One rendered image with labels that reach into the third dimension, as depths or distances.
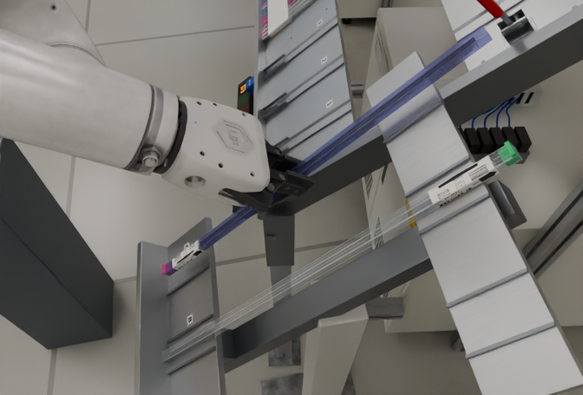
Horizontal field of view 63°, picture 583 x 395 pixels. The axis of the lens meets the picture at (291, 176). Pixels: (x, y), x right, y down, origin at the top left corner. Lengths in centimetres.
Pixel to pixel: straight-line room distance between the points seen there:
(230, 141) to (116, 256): 120
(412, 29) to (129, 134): 100
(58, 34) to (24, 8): 3
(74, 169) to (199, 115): 145
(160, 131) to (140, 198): 132
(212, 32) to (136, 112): 193
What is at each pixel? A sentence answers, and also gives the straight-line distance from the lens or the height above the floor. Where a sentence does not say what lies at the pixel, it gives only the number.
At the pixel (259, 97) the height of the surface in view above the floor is 73.
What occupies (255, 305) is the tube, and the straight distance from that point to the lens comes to 56.
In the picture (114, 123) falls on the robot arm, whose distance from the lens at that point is 43.
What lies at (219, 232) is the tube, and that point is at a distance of 62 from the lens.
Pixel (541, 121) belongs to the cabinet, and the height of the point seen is 62.
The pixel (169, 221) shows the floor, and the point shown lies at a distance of 167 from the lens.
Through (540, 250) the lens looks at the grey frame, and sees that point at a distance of 100.
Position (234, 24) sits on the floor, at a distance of 239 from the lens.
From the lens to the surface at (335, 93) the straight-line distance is 80.
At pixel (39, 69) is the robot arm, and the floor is 114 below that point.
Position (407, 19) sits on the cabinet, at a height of 62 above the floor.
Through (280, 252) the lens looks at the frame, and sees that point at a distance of 83.
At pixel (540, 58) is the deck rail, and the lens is 64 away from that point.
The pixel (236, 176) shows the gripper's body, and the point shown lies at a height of 102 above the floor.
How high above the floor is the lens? 138
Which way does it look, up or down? 53 degrees down
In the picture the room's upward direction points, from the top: straight up
